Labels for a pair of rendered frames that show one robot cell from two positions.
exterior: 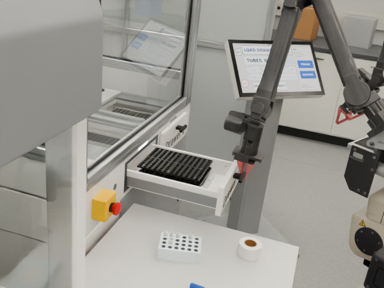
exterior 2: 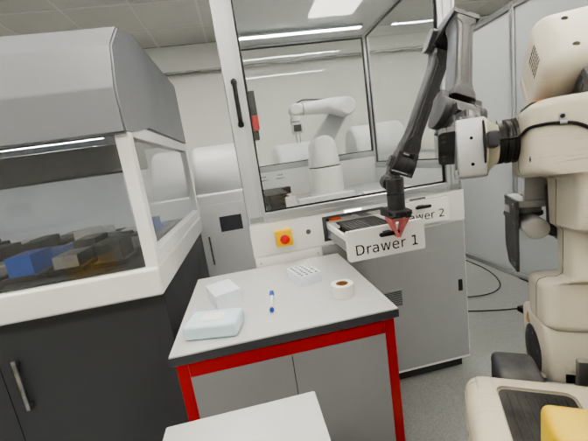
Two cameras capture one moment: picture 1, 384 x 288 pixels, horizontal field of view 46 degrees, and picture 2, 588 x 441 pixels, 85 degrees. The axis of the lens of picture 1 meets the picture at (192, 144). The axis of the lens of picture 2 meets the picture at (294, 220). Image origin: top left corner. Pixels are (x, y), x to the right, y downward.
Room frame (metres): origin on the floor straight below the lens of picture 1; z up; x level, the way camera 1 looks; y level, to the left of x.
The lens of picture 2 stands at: (0.67, -1.04, 1.20)
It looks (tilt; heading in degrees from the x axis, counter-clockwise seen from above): 11 degrees down; 67
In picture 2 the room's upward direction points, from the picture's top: 8 degrees counter-clockwise
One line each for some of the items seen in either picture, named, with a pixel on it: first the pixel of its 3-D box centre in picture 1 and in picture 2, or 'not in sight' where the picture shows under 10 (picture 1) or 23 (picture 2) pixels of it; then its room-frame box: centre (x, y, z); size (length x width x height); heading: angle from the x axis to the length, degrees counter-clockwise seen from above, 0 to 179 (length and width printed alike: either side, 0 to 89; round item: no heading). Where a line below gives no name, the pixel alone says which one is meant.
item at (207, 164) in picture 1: (203, 170); not in sight; (1.42, -0.05, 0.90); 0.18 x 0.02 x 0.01; 165
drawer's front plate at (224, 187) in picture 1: (230, 182); (385, 240); (1.39, -0.14, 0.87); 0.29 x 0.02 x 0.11; 165
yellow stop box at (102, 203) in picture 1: (104, 205); (283, 237); (1.16, 0.24, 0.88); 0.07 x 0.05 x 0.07; 165
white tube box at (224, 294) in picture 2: not in sight; (223, 293); (0.83, 0.03, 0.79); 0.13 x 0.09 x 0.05; 95
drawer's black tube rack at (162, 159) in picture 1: (175, 171); (365, 230); (1.45, 0.05, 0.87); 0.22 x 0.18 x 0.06; 75
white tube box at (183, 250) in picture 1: (179, 247); (304, 274); (1.12, 0.00, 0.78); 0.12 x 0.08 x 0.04; 89
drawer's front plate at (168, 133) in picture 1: (174, 133); (419, 213); (1.78, 0.08, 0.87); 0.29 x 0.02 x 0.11; 165
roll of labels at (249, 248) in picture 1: (249, 248); (342, 289); (1.16, -0.21, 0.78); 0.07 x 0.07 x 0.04
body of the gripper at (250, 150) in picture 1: (250, 147); (395, 203); (1.41, -0.20, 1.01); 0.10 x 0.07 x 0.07; 74
